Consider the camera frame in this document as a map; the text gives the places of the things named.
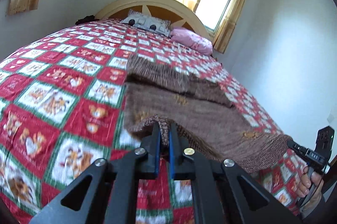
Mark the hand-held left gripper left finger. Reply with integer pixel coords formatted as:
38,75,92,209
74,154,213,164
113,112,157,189
28,121,162,224

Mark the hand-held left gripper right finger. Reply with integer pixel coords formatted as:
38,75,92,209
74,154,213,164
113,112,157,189
168,122,303,224

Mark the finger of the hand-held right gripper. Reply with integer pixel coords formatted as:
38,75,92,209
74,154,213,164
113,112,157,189
287,140,321,164

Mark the brown knit sweater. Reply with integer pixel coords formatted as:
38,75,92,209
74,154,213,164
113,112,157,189
123,54,293,174

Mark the person's right hand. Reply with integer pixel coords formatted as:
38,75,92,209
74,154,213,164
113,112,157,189
297,165,323,199

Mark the red checked bear bedspread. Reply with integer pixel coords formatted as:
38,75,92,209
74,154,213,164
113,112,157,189
0,18,310,224

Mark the pink pillow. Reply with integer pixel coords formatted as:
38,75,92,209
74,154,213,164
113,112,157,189
170,27,213,54

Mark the grey patterned pillow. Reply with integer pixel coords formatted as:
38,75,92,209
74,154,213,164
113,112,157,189
121,9,171,37

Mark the dark cloth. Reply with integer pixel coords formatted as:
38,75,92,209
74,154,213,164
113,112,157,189
75,15,99,25

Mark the cream wooden headboard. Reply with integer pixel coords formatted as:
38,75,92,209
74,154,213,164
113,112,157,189
94,0,211,41

